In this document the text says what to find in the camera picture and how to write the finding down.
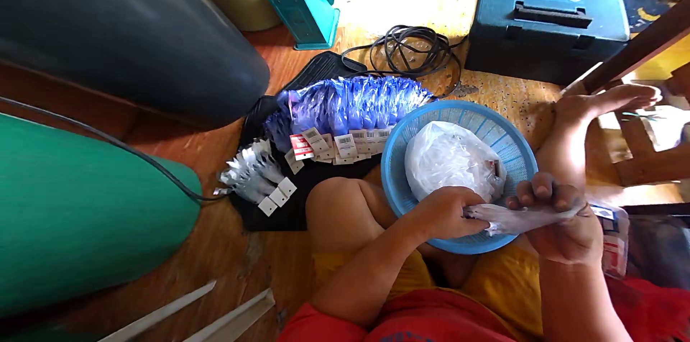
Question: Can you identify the teal weighing scale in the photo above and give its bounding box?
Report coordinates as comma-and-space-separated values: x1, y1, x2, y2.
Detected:
263, 0, 341, 51

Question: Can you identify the white metal bar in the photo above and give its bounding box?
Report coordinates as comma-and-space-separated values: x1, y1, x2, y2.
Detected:
182, 288, 276, 342
97, 280, 217, 342

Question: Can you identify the black mat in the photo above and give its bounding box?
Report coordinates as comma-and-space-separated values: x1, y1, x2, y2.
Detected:
229, 51, 381, 233

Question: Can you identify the thin black cable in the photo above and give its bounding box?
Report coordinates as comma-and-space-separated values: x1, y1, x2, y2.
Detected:
0, 95, 229, 202

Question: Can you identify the white translucent plastic bag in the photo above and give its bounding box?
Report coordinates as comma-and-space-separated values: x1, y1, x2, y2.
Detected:
404, 121, 507, 204

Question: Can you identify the brown wooden frame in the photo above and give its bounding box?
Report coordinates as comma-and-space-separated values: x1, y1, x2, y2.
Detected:
563, 0, 690, 187

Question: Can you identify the large green barrel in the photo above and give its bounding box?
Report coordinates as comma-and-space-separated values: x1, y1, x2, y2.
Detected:
0, 113, 203, 320

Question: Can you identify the clear plastic container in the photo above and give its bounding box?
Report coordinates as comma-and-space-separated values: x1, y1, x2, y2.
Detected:
589, 201, 630, 279

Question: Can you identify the pile of silver packets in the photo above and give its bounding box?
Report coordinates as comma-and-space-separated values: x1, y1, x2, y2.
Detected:
214, 138, 298, 218

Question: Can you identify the coiled black cable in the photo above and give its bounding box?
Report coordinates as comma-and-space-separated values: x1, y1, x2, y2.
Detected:
341, 25, 469, 99

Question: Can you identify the clear plastic packet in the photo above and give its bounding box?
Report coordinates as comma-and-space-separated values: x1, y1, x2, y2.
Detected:
464, 200, 585, 237

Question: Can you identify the person's left forearm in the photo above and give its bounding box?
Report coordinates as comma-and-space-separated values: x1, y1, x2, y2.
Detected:
311, 211, 431, 330

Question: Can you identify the pile of purple packets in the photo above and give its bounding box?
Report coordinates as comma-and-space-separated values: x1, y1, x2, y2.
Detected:
263, 76, 433, 175

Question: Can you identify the person's right hand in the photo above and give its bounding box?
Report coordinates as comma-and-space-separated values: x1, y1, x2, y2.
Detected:
506, 172, 604, 265

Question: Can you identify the person's right forearm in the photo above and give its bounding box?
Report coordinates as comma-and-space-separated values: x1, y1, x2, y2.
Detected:
538, 259, 634, 342

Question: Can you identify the red cloth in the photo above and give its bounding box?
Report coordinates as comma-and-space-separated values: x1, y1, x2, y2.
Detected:
604, 275, 690, 342

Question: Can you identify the blue plastic basket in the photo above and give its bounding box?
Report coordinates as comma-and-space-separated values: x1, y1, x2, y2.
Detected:
381, 100, 539, 255

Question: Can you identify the person's body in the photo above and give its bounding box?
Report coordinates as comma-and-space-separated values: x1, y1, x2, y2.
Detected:
277, 288, 545, 342

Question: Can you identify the blue tool case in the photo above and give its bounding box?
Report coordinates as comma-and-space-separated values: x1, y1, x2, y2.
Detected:
464, 0, 631, 86

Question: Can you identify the person's left hand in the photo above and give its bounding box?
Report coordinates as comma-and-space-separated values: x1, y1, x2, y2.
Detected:
412, 186, 491, 241

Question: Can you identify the large black barrel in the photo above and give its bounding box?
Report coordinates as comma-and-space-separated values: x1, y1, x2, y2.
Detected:
0, 0, 270, 131

